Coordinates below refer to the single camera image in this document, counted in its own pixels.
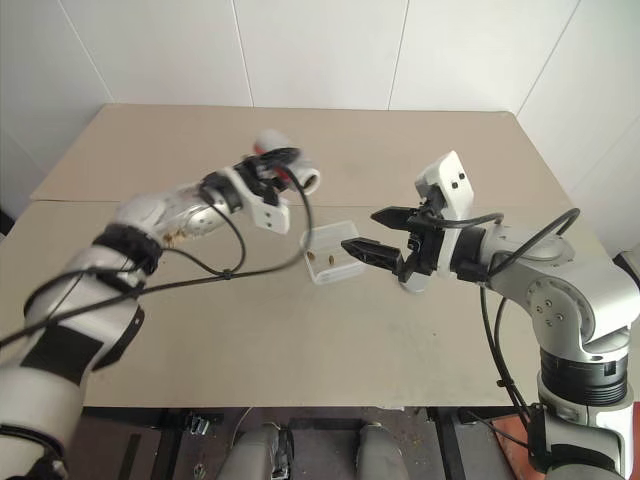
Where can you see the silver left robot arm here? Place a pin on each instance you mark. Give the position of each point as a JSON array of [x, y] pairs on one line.
[[100, 270]]

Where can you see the clear plastic box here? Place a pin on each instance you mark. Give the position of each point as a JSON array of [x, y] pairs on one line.
[[335, 275]]

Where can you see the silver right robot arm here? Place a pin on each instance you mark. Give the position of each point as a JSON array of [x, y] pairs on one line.
[[550, 295]]

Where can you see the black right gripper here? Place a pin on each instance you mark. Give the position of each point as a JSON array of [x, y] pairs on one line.
[[425, 245]]

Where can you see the white cup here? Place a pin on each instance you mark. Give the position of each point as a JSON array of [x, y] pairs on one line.
[[307, 175]]

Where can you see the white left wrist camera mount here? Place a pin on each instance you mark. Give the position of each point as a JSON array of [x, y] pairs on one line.
[[267, 212]]

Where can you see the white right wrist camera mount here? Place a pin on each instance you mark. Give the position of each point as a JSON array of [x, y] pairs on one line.
[[455, 175]]

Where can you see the grey rounded shape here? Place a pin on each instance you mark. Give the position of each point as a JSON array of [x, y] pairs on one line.
[[257, 450], [377, 450]]

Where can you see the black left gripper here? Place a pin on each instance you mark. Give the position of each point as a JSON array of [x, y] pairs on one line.
[[260, 177]]

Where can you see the white jar lid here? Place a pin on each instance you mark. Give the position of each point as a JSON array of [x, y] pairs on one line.
[[417, 286]]

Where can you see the black table frame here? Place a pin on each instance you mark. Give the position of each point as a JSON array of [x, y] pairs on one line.
[[320, 440]]

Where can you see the red floor mat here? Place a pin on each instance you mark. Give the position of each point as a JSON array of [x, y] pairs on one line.
[[505, 450]]

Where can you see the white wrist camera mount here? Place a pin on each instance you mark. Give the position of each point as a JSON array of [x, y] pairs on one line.
[[455, 175], [267, 212]]

